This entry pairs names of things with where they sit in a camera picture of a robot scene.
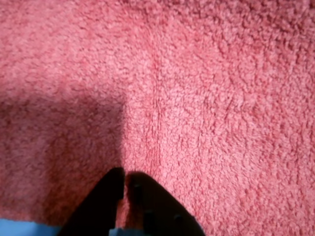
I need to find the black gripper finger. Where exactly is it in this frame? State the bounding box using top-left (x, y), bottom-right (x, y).
top-left (58, 167), bottom-right (126, 236)
top-left (126, 171), bottom-right (205, 236)

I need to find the orange terry towel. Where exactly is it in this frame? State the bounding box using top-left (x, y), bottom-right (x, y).
top-left (0, 0), bottom-right (315, 236)

